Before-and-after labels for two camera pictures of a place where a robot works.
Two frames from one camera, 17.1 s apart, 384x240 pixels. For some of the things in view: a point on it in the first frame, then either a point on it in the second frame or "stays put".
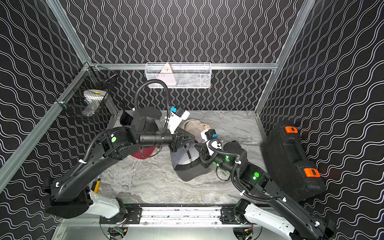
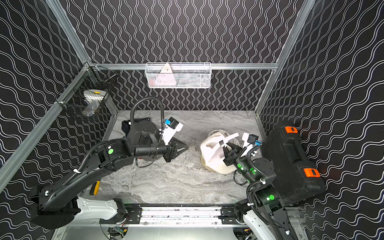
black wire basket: [89, 93] stays put
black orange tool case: [289, 165] stays put
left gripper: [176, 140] -> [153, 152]
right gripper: [206, 157] -> [231, 158]
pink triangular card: [166, 75] stays put
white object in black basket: [94, 97] stays put
